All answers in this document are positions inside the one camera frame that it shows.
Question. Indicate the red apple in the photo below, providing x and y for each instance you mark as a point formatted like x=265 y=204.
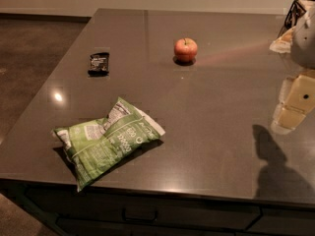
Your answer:
x=185 y=49

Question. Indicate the small black snack packet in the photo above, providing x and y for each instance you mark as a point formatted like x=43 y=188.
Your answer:
x=99 y=64

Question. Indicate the black wire basket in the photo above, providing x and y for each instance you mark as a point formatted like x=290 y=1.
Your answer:
x=297 y=9

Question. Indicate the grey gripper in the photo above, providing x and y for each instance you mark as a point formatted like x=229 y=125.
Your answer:
x=304 y=41

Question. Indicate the dark drawer handle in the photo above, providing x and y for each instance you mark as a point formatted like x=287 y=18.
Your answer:
x=139 y=215

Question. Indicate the green jalapeno chip bag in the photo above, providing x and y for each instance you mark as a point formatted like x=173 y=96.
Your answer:
x=96 y=146

